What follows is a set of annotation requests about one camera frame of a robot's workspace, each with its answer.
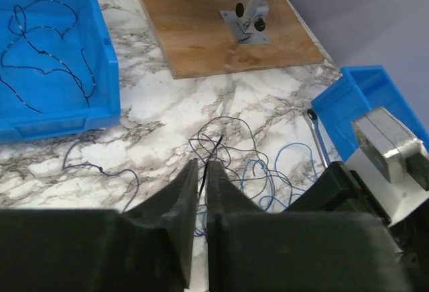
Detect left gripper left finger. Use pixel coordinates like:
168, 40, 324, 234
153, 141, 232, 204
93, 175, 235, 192
1, 160, 198, 291

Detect thin black wire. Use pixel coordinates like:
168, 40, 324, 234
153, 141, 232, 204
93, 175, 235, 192
188, 116, 306, 199
0, 0, 98, 113

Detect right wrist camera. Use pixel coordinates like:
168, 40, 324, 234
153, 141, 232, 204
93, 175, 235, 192
345, 107, 428, 227

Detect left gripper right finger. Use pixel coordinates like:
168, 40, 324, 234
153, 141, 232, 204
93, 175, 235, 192
206, 162, 413, 291

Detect brown wooden board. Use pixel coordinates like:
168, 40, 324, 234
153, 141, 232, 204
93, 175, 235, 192
139, 0, 324, 79

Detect blue purple wires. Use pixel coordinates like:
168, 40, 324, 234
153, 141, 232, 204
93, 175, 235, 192
62, 139, 319, 237

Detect ratcheting combination wrench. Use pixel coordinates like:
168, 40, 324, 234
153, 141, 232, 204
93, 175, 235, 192
304, 108, 330, 169

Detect blue bin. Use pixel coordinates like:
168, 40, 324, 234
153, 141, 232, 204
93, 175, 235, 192
1, 0, 121, 143
312, 66, 428, 161

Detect grey metal switch stand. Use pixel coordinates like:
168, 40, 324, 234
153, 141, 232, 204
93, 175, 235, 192
220, 0, 270, 46

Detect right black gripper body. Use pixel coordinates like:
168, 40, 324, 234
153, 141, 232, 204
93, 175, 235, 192
286, 161, 428, 291

